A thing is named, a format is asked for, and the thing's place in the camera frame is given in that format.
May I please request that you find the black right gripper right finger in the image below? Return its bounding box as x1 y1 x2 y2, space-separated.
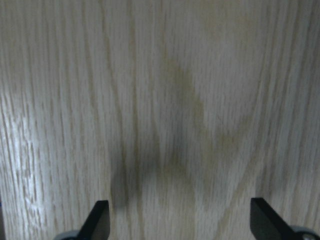
250 197 320 240

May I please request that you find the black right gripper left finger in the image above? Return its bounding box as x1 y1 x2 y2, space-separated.
56 200 111 240

